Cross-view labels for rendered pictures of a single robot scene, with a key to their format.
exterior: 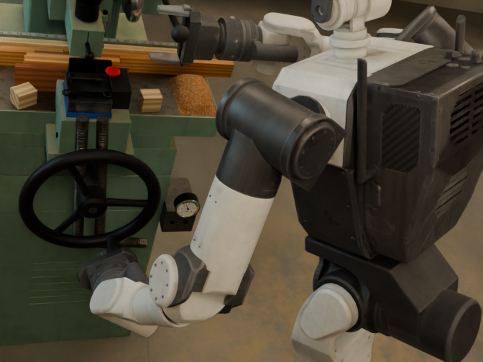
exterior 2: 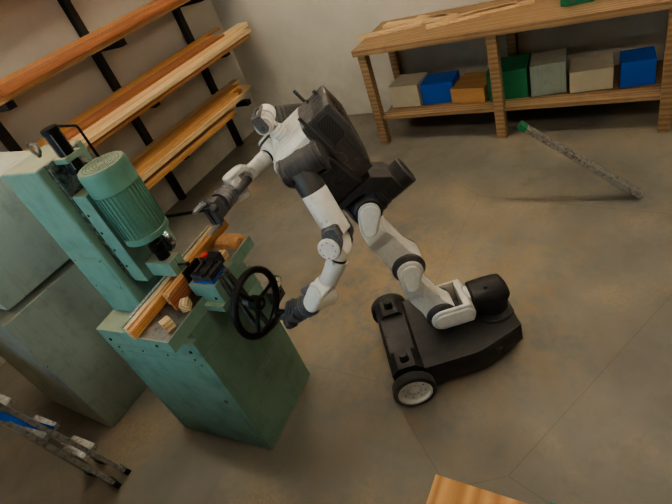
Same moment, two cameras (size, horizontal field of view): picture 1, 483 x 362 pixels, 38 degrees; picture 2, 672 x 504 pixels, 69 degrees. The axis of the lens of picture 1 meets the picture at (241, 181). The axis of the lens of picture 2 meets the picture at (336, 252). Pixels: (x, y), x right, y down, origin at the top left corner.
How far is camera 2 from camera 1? 80 cm
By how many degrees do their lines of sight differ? 21
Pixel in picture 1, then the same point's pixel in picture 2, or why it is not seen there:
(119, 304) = (321, 289)
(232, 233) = (330, 204)
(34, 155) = (212, 324)
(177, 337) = (323, 352)
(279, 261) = not seen: hidden behind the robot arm
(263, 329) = (342, 312)
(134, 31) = not seen: hidden behind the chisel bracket
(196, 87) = (228, 236)
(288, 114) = (303, 151)
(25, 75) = (175, 298)
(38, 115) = (198, 304)
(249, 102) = (288, 163)
